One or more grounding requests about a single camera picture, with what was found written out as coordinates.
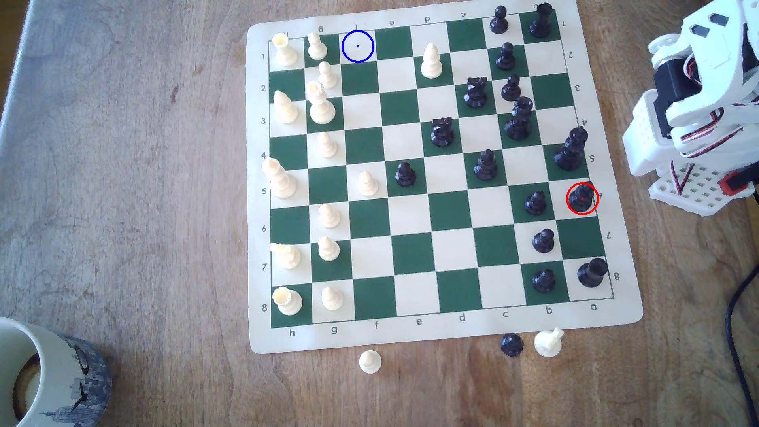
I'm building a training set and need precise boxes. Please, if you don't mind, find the orange black table clamp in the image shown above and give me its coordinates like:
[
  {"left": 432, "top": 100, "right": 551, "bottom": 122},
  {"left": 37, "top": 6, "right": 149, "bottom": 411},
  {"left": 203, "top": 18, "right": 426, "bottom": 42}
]
[{"left": 719, "top": 171, "right": 755, "bottom": 195}]

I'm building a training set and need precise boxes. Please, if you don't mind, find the green white roll-up chess mat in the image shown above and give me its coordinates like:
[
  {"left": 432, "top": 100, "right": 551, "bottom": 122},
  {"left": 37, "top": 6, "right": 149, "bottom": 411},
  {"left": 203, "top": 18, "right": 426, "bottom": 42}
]
[{"left": 246, "top": 0, "right": 644, "bottom": 355}]

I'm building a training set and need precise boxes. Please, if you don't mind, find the black pawn c5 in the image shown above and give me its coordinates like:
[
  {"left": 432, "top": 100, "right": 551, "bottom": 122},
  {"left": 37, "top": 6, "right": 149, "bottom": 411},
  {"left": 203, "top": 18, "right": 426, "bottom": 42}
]
[{"left": 474, "top": 149, "right": 499, "bottom": 181}]

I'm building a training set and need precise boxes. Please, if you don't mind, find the black rook chess piece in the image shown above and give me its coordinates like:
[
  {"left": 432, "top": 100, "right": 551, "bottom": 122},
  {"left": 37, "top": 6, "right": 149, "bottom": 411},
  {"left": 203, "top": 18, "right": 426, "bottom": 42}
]
[
  {"left": 529, "top": 2, "right": 554, "bottom": 39},
  {"left": 577, "top": 257, "right": 609, "bottom": 289}
]

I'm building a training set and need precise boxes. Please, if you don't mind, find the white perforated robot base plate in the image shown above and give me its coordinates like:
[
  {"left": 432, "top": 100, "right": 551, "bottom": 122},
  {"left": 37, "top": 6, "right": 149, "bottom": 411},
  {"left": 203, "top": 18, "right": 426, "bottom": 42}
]
[{"left": 648, "top": 161, "right": 757, "bottom": 217}]

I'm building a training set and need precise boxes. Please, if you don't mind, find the black queen chess piece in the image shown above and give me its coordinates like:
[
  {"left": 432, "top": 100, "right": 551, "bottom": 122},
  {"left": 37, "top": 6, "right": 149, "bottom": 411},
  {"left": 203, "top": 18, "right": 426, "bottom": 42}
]
[{"left": 504, "top": 96, "right": 534, "bottom": 141}]

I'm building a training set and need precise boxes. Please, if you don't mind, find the white king chess piece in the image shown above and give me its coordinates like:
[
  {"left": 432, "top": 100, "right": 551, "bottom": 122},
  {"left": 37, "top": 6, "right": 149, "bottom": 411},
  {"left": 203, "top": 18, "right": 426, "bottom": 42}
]
[{"left": 262, "top": 157, "right": 297, "bottom": 199}]

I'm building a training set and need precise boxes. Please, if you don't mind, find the black bishop chess piece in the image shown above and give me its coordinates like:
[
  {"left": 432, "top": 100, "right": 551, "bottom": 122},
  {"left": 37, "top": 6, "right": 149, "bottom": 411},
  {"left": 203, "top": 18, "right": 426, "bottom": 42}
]
[{"left": 568, "top": 181, "right": 597, "bottom": 213}]

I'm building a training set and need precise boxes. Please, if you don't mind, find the white queen chess piece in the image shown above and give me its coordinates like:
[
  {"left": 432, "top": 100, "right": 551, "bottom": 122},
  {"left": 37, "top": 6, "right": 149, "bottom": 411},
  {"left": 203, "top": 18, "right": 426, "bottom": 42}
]
[{"left": 305, "top": 80, "right": 336, "bottom": 125}]

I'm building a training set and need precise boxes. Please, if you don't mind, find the white mug with skyline print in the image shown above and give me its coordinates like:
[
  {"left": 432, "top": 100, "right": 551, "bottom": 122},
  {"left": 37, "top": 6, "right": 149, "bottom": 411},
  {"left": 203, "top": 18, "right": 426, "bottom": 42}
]
[{"left": 0, "top": 317, "right": 113, "bottom": 427}]

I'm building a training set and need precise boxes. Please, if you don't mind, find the white bishop chess piece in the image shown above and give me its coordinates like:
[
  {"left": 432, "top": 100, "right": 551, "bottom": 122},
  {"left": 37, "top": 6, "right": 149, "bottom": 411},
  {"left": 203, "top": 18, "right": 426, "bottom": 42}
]
[
  {"left": 273, "top": 89, "right": 299, "bottom": 125},
  {"left": 420, "top": 43, "right": 444, "bottom": 79}
]

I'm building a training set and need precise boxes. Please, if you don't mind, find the white knight chess piece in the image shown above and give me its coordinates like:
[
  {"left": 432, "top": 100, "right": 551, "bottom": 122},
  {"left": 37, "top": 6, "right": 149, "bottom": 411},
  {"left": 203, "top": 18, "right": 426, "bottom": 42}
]
[
  {"left": 534, "top": 327, "right": 565, "bottom": 358},
  {"left": 270, "top": 242, "right": 302, "bottom": 270}
]

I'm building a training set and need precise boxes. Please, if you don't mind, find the black knight chess piece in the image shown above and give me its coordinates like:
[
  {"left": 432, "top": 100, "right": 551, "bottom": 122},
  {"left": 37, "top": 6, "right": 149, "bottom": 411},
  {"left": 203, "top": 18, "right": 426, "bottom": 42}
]
[
  {"left": 430, "top": 117, "right": 455, "bottom": 148},
  {"left": 464, "top": 76, "right": 489, "bottom": 109}
]

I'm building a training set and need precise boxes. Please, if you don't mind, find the white rook chess piece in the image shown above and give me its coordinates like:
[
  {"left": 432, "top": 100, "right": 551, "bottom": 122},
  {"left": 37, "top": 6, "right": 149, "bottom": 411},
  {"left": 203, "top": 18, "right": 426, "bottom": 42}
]
[
  {"left": 272, "top": 286, "right": 303, "bottom": 316},
  {"left": 272, "top": 32, "right": 298, "bottom": 67}
]

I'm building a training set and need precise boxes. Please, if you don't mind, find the black power cable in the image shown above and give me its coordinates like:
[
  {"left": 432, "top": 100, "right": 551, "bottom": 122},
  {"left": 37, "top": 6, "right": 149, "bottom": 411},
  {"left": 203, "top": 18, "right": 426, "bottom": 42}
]
[{"left": 726, "top": 261, "right": 759, "bottom": 410}]

